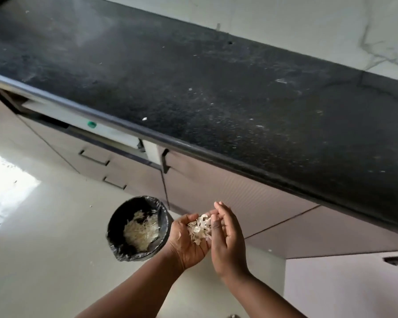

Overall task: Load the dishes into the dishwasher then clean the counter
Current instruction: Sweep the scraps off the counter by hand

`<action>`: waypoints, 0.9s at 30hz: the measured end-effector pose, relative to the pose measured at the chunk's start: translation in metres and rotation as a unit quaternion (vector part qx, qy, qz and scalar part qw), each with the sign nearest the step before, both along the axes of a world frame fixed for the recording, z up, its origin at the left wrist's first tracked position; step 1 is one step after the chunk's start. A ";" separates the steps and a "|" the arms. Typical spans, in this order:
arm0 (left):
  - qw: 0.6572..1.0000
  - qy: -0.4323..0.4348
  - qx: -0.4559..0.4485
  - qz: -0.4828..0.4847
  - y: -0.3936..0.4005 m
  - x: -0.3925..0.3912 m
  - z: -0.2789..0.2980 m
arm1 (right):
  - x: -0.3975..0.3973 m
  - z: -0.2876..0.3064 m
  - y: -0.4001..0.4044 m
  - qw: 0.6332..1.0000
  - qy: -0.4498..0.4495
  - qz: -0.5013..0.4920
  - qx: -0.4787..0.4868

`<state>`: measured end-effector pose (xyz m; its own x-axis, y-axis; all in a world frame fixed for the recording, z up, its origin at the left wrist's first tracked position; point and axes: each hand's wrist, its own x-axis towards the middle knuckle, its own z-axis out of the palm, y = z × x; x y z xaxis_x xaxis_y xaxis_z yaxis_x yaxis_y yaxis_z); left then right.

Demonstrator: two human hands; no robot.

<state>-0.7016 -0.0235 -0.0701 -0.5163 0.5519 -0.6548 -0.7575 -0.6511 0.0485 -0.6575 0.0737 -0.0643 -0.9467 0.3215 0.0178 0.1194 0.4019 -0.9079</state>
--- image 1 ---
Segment black lined trash bin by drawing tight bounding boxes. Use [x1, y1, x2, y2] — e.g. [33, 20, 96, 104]
[106, 195, 174, 262]

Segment ribbed beige drawer cabinet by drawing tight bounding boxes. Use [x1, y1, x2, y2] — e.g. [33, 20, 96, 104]
[0, 87, 170, 209]

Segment person's left forearm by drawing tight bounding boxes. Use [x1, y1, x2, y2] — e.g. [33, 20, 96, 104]
[74, 250, 186, 318]

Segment person's right hand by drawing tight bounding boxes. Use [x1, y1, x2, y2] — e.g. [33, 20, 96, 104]
[210, 201, 251, 284]

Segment person's left hand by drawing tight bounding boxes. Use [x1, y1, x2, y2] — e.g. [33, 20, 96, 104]
[164, 210, 219, 272]

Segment garlic peel scraps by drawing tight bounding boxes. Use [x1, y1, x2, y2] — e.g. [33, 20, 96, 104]
[187, 213, 225, 246]

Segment pink base cabinet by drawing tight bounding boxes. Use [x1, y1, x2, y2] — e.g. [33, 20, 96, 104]
[283, 251, 398, 318]

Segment black drawer handle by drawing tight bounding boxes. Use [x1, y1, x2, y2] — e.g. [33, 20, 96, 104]
[103, 177, 127, 190]
[79, 149, 111, 167]

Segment long black cabinet handle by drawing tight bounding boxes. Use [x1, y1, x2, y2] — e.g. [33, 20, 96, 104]
[161, 148, 171, 174]

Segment ribbed beige tall cabinet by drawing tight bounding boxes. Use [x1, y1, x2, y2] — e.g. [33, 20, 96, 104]
[157, 145, 398, 259]

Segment person's right forearm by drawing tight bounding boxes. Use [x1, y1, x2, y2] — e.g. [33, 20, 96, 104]
[224, 271, 307, 318]

